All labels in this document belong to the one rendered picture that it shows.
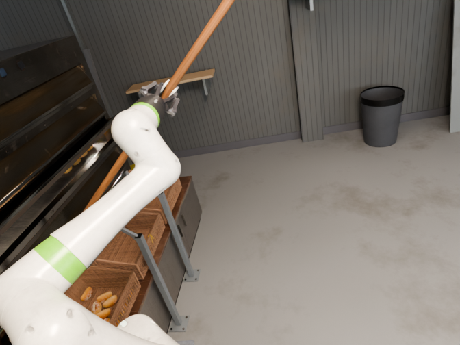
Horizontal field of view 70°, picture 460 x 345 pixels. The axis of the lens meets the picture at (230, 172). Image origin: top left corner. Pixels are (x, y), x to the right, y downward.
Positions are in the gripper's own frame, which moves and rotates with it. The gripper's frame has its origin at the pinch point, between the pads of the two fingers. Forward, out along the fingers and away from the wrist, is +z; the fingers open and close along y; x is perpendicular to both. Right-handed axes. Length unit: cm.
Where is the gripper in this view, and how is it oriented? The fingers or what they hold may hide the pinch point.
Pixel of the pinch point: (169, 89)
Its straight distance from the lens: 120.7
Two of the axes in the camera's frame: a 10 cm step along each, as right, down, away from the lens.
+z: 1.2, -5.3, 8.4
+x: 6.0, -6.4, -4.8
